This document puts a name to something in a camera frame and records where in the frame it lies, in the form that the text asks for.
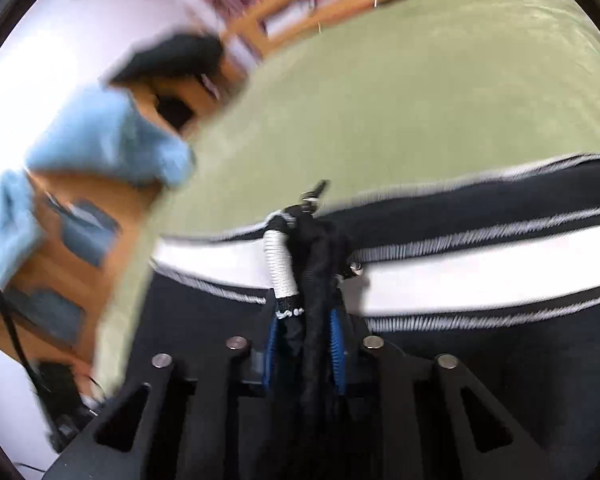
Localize light blue fleece garment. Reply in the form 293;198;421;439
0;87;197;322

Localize black pants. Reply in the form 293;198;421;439
145;152;600;480

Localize black garment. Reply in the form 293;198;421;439
100;34;227;92

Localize black cable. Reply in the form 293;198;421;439
0;254;101;456

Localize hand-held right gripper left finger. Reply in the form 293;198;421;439
40;309;282;480

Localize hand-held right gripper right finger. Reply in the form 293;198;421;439
329;309;551;480

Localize wooden bed frame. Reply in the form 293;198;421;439
0;0;571;376

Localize green bed blanket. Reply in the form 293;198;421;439
90;0;600;401

